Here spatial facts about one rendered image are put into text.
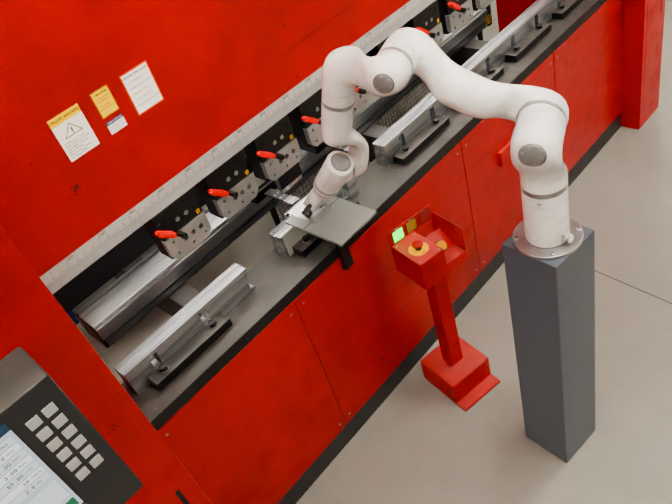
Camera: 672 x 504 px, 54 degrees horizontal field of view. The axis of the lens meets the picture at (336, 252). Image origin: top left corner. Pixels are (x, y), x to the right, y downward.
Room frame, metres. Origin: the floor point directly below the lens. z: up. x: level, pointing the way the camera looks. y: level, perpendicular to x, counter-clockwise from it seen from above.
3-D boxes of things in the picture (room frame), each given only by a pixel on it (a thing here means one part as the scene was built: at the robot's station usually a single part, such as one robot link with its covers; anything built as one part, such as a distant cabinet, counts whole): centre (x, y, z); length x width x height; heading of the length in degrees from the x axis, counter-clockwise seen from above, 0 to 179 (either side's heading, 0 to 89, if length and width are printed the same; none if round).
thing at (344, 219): (1.77, -0.02, 1.00); 0.26 x 0.18 x 0.01; 35
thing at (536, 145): (1.31, -0.56, 1.30); 0.19 x 0.12 x 0.24; 146
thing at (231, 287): (1.57, 0.52, 0.92); 0.50 x 0.06 x 0.10; 125
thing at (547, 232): (1.34, -0.58, 1.09); 0.19 x 0.19 x 0.18
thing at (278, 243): (1.92, 0.02, 0.92); 0.39 x 0.06 x 0.10; 125
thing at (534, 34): (2.65, -1.11, 0.89); 0.30 x 0.05 x 0.03; 125
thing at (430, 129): (2.19, -0.46, 0.89); 0.30 x 0.05 x 0.03; 125
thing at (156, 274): (2.36, -0.09, 0.93); 2.30 x 0.14 x 0.10; 125
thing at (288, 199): (2.01, 0.15, 1.01); 0.26 x 0.12 x 0.05; 35
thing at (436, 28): (2.33, -0.57, 1.26); 0.15 x 0.09 x 0.17; 125
